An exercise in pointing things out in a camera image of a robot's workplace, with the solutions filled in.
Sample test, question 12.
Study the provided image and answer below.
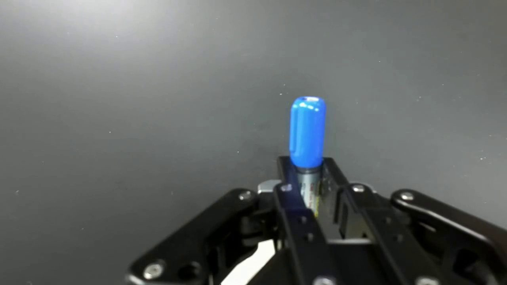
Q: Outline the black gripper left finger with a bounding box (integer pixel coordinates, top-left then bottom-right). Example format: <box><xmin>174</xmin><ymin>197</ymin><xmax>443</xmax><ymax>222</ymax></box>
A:
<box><xmin>125</xmin><ymin>156</ymin><xmax>340</xmax><ymax>285</ymax></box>

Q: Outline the blue capped grey marker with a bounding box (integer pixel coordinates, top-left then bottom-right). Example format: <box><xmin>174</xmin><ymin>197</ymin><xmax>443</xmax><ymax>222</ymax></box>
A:
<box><xmin>288</xmin><ymin>95</ymin><xmax>327</xmax><ymax>219</ymax></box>

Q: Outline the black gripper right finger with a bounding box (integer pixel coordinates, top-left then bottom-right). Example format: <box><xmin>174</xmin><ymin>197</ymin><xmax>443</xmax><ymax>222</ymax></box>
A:
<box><xmin>319</xmin><ymin>157</ymin><xmax>507</xmax><ymax>285</ymax></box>

